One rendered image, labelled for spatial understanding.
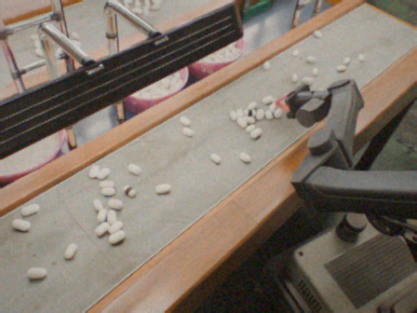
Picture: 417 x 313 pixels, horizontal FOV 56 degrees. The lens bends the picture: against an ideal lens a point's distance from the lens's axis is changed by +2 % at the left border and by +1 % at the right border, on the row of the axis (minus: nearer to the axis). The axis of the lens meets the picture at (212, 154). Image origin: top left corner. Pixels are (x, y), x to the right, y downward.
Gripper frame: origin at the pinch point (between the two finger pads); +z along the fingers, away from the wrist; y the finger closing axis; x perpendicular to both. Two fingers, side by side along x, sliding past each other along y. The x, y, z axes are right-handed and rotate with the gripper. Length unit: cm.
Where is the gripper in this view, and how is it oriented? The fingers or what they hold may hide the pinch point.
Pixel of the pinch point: (277, 102)
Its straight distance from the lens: 122.1
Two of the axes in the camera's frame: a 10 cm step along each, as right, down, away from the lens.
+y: -7.0, 5.0, -5.1
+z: -6.2, -0.7, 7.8
